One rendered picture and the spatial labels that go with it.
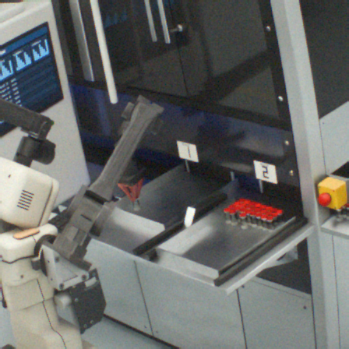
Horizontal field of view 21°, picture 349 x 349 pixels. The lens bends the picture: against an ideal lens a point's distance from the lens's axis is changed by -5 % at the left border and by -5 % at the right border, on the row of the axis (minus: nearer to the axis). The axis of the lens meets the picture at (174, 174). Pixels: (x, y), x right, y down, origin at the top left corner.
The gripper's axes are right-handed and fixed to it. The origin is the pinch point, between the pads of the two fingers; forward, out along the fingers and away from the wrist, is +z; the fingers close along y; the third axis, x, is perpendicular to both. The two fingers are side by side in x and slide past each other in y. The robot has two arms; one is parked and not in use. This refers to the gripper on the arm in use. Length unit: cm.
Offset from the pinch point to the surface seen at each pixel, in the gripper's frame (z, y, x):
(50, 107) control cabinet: -23.4, 14.6, 40.4
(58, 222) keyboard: 10.3, -6.3, 30.6
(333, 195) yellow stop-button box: -9, 0, -71
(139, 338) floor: 94, 35, 41
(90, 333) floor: 94, 31, 65
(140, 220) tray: 2.7, -8.7, -7.2
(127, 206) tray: 4.6, 1.1, 4.6
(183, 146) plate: -10.7, 17.3, -10.5
